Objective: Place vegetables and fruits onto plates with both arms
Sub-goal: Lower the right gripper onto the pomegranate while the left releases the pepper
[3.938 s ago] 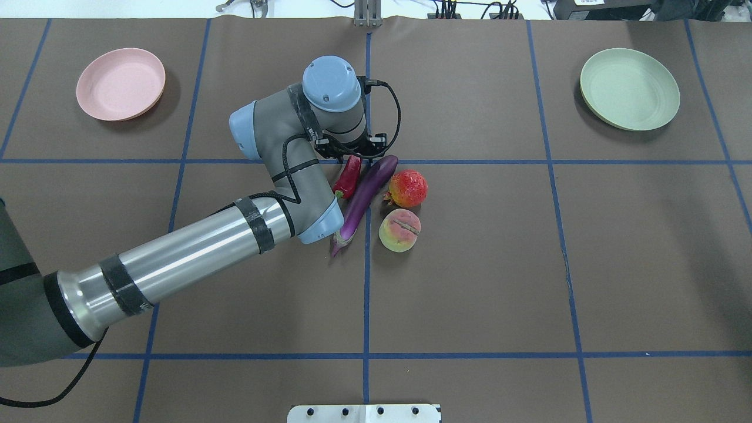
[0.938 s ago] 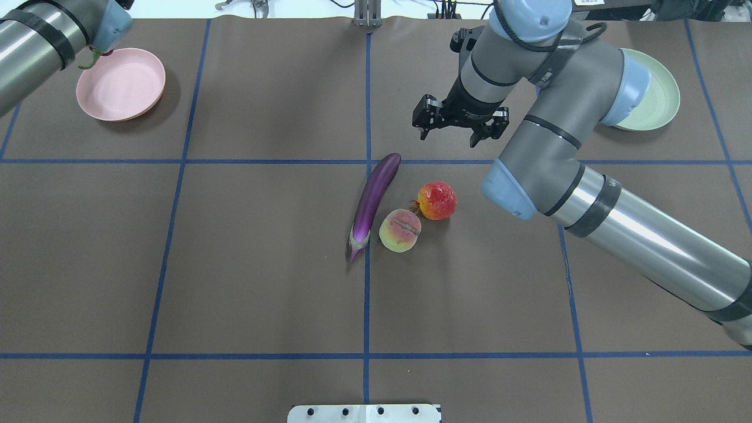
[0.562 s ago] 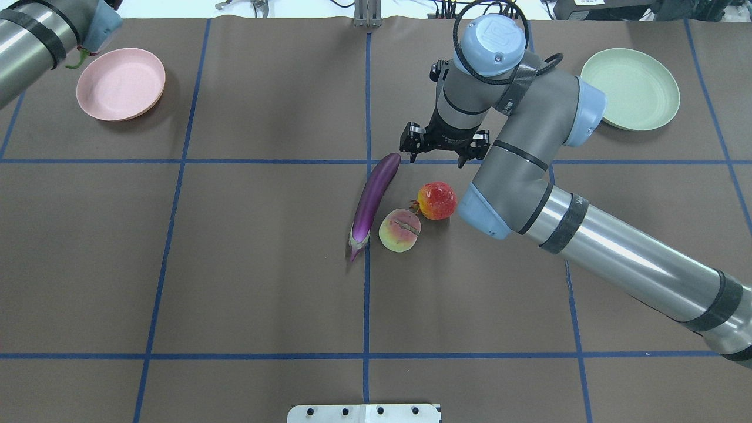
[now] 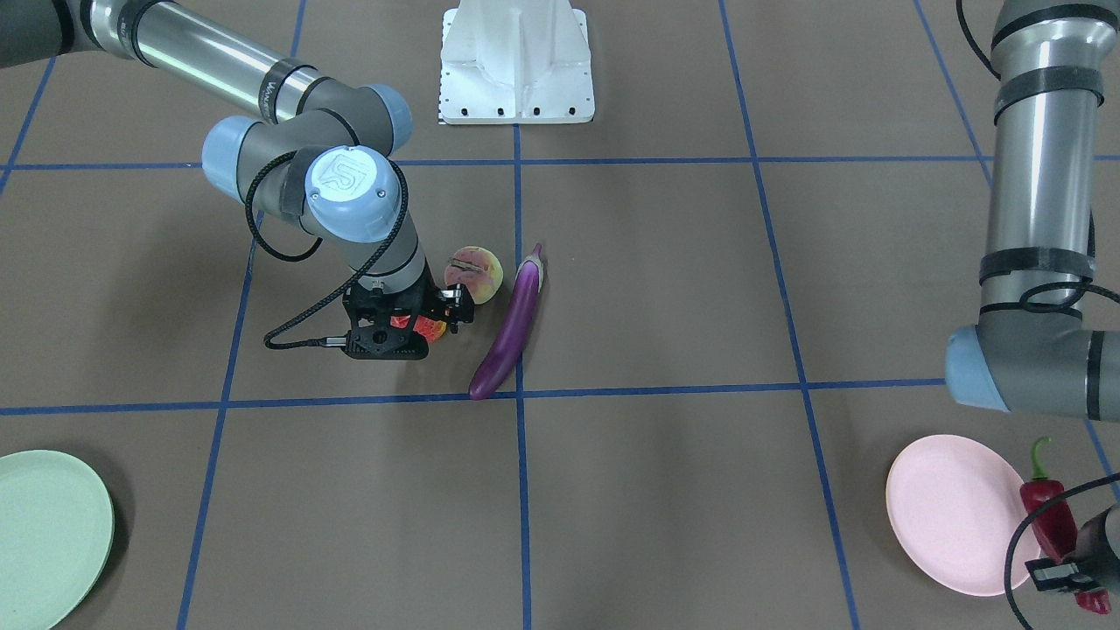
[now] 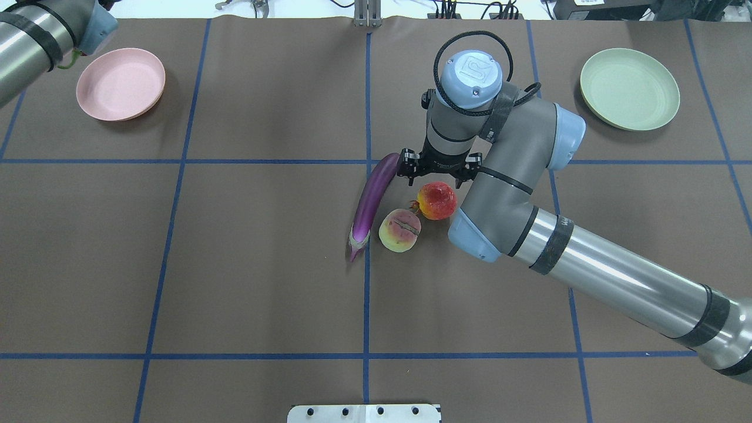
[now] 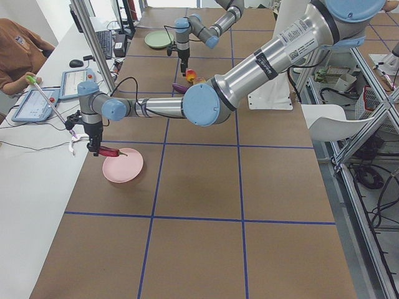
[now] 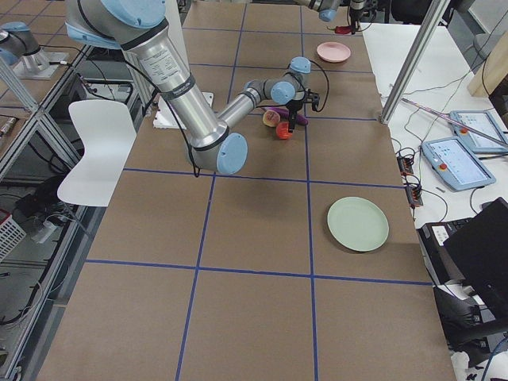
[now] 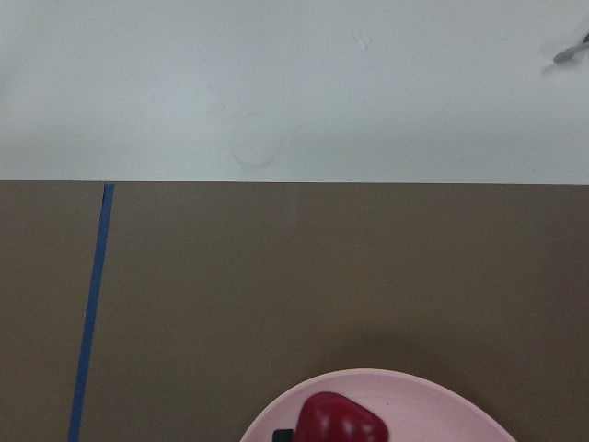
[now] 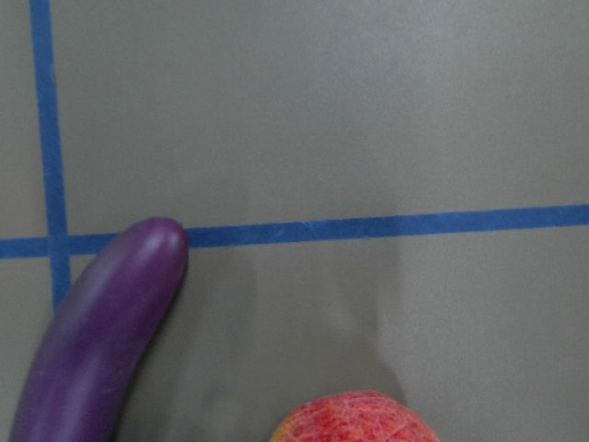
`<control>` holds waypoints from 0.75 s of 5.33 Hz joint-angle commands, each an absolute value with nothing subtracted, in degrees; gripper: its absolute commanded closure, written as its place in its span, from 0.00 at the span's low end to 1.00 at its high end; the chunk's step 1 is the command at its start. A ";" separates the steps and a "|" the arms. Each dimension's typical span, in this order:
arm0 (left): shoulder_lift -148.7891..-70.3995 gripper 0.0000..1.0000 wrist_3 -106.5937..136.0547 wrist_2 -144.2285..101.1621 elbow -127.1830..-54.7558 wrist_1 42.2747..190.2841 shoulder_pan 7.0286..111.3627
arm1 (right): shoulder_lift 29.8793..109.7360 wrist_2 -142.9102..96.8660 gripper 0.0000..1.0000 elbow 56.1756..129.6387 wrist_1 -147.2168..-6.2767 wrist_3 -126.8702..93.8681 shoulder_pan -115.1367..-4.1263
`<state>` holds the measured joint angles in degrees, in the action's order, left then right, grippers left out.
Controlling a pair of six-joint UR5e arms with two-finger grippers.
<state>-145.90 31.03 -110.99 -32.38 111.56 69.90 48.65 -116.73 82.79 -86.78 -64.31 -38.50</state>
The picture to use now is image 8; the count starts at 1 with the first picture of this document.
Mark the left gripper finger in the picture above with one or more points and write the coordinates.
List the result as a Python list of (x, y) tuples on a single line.
[(283, 435)]

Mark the grey metal tool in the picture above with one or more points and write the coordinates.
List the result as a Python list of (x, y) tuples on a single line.
[(567, 54)]

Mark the pink plate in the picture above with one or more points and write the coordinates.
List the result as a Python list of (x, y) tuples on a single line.
[(413, 408)]

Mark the red chili pepper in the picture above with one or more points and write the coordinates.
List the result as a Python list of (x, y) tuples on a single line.
[(330, 416)]

